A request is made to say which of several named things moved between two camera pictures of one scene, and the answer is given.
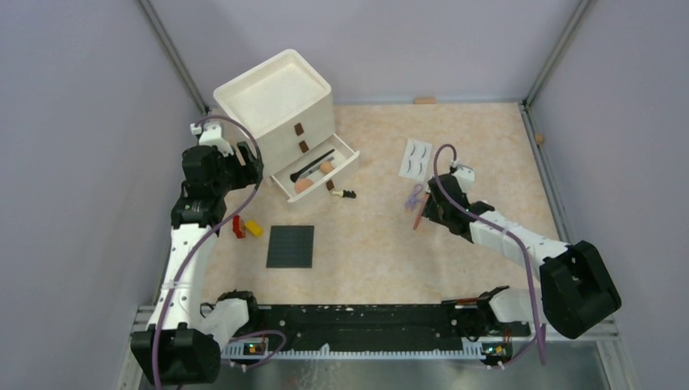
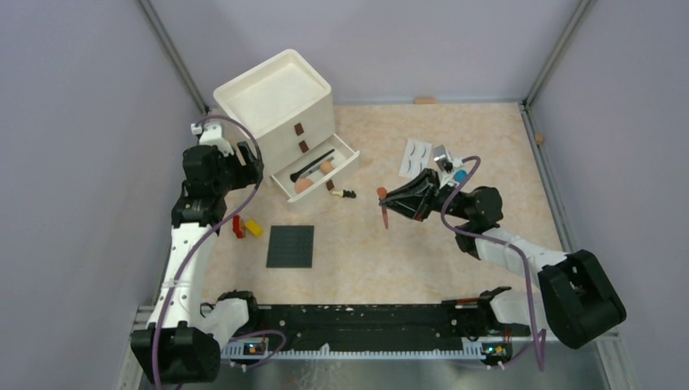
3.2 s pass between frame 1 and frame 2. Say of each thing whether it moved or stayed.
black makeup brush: stayed
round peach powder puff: stayed
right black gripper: moved
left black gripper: stayed
